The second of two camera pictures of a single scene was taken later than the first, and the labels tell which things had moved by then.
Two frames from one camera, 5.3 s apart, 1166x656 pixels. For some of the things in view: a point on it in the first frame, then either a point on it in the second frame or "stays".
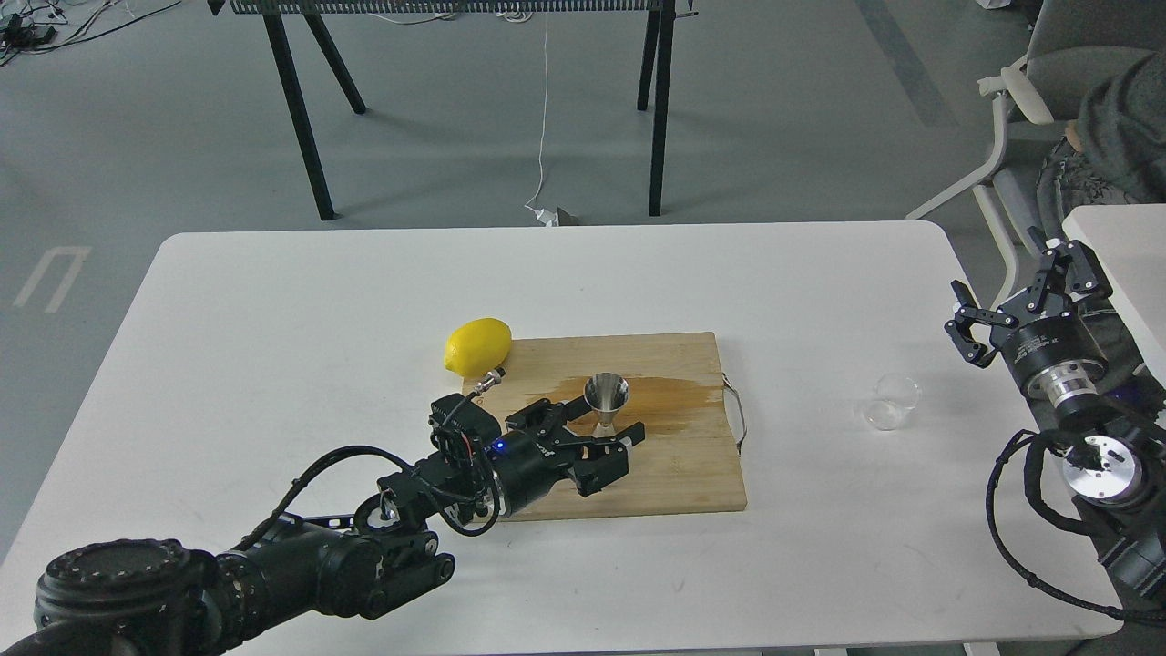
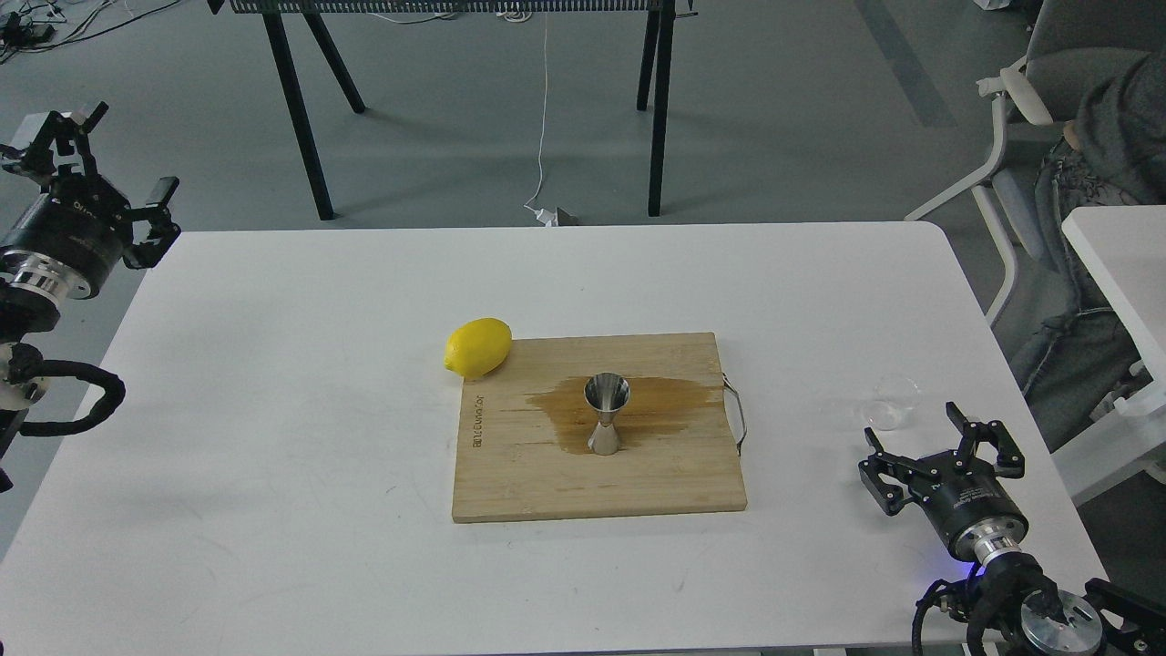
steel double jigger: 606,393 stays
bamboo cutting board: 689,460 stays
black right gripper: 1057,358 → 976,514
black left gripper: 526,467 → 70,239
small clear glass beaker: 894,394 stays
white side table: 1130,240 stays
